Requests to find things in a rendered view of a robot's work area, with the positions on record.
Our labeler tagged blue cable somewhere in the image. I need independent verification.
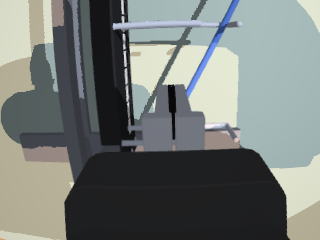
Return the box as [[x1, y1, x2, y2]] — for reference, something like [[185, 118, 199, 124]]
[[186, 0, 239, 98]]

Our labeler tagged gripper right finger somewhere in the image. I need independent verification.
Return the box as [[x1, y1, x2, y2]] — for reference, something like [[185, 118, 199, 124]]
[[171, 84, 205, 151]]

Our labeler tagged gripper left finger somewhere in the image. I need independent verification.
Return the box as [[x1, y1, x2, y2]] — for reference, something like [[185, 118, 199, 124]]
[[142, 85, 173, 152]]

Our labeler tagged black network patch panel rack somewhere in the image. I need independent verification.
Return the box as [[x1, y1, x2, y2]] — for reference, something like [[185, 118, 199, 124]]
[[19, 0, 241, 183]]

